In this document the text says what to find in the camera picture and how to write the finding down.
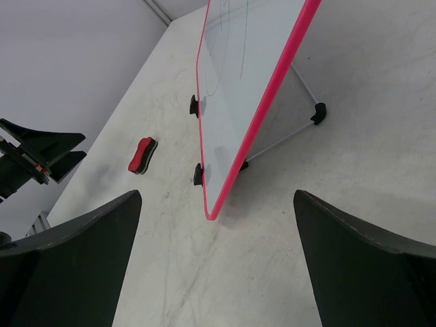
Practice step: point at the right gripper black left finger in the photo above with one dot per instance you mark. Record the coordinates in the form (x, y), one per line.
(72, 273)

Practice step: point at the pink framed whiteboard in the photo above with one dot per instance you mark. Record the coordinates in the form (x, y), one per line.
(246, 49)

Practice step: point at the whiteboard wire stand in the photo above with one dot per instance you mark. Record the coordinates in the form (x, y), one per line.
(295, 108)

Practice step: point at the red black whiteboard eraser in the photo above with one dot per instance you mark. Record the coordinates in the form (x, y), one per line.
(145, 150)

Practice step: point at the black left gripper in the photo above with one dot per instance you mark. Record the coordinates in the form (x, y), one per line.
(40, 155)

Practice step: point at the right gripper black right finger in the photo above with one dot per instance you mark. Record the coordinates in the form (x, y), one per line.
(362, 274)

